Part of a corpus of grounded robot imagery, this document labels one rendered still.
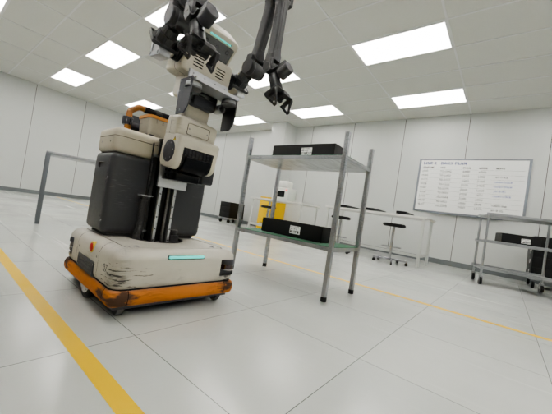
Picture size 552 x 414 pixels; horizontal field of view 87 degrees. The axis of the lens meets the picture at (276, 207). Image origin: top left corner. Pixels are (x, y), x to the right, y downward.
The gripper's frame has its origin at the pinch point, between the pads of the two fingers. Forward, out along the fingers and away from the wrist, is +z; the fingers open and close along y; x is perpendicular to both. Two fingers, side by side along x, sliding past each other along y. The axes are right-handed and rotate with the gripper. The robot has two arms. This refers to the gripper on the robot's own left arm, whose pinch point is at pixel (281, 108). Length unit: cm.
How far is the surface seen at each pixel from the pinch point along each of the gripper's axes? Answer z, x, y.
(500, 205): -23, -84, 551
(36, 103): -579, 774, 55
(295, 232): 32, 60, 84
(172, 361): 95, 39, -38
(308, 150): -23, 29, 78
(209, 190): -379, 669, 542
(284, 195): -164, 275, 414
